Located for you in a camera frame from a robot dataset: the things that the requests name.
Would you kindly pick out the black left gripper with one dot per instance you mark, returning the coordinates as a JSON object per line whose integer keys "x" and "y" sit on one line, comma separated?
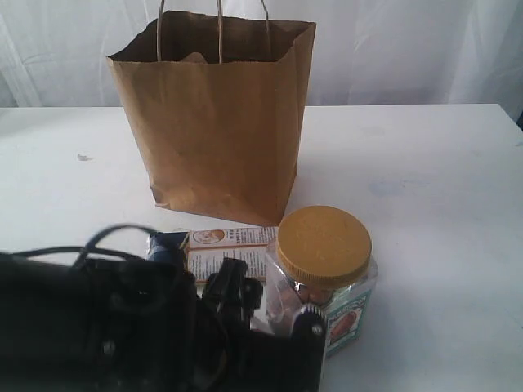
{"x": 161, "y": 335}

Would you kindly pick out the clear nut jar gold lid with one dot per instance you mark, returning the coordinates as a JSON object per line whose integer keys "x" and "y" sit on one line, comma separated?
{"x": 321, "y": 255}

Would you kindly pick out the brown paper shopping bag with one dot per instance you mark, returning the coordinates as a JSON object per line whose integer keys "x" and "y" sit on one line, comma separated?
{"x": 219, "y": 139}

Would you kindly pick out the brown kraft pouch orange label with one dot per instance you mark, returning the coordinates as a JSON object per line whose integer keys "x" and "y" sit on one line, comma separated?
{"x": 194, "y": 58}

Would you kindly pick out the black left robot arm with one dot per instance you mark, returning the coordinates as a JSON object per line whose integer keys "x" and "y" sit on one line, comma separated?
{"x": 51, "y": 325}

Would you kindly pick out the dark blue noodle package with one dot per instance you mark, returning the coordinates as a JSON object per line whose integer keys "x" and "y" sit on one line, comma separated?
{"x": 205, "y": 250}

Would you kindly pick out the white backdrop curtain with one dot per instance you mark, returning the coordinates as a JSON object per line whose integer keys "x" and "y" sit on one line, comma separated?
{"x": 366, "y": 52}

